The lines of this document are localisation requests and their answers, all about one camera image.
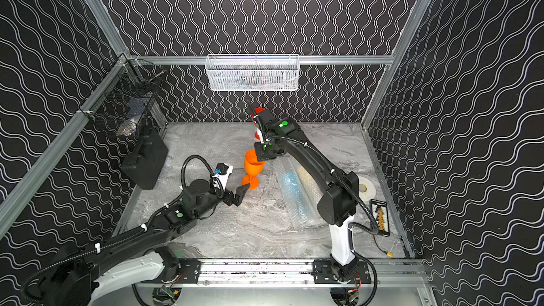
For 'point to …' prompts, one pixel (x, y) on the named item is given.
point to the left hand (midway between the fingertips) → (239, 176)
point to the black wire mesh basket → (123, 100)
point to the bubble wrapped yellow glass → (311, 190)
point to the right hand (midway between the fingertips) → (263, 154)
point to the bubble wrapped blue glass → (292, 195)
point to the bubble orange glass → (258, 219)
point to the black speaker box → (144, 165)
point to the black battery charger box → (380, 212)
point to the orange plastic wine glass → (253, 167)
